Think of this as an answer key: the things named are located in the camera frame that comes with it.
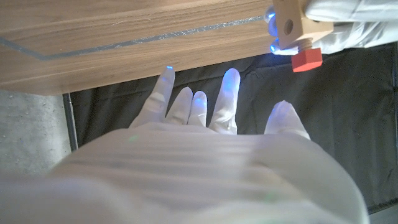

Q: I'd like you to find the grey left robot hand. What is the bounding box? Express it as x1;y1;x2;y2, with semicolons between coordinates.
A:
263;0;398;57

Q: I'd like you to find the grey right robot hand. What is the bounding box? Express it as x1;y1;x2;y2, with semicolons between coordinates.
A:
0;65;370;224

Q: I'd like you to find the red-headed wooden screw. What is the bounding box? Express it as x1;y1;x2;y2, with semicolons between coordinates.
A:
291;37;323;73

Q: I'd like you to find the black backdrop curtain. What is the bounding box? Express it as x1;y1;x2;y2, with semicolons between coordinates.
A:
70;42;398;211

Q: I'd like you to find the wooden board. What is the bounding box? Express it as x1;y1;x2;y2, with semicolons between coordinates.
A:
0;14;268;62

